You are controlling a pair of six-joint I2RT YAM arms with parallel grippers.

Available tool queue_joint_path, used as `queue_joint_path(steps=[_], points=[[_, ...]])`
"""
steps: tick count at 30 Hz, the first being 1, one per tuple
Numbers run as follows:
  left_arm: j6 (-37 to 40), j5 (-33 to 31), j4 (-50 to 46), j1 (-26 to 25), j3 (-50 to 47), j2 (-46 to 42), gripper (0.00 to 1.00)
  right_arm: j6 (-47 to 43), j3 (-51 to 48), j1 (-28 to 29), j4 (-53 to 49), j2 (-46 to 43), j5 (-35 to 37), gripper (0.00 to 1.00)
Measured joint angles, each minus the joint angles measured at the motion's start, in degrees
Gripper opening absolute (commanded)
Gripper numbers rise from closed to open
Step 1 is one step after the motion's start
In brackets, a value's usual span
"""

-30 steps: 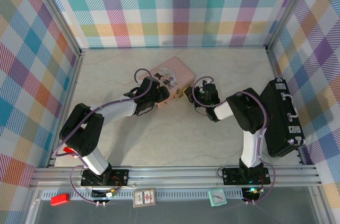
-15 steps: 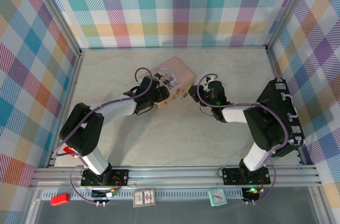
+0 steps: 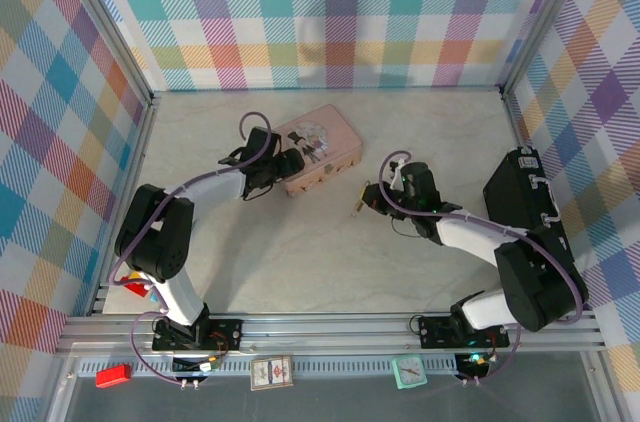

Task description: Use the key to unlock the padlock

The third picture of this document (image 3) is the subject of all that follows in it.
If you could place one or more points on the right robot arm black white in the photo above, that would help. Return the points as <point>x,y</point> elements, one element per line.
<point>535,282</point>

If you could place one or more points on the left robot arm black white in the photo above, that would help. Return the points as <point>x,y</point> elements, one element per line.
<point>155,232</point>

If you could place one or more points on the pink cartoon tin box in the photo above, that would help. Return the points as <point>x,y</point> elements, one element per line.
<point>335,137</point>

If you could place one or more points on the black hard case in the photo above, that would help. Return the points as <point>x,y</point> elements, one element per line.
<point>515,192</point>

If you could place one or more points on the teal alarm clock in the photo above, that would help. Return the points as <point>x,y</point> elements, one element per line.
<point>409,372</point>

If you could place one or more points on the blue toy block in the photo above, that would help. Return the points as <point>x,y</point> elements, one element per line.
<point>155,298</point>

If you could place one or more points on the yellow toy block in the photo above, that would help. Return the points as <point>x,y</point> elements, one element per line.
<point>134,275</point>

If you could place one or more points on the red toy brick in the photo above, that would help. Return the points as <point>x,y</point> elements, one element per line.
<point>137,288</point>

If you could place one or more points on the playing card box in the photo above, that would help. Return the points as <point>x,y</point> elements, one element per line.
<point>271,373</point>

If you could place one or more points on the red rectangular block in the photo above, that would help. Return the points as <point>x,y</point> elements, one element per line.
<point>114,375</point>

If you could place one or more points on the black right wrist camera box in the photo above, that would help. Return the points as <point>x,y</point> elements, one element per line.
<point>417,179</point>

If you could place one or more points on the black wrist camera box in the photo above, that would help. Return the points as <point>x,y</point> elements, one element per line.
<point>417,179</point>
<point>261,142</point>

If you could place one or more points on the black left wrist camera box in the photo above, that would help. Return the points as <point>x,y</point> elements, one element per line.
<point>261,142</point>

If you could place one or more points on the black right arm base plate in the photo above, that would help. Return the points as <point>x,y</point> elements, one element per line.
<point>435,332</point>

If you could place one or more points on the aluminium frame rail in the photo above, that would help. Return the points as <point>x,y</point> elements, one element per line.
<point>325,332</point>

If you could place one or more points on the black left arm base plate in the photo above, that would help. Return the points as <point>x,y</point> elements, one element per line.
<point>220,334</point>

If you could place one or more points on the aluminium corner post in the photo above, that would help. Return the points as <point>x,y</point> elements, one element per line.
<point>107,27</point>
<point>545,17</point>

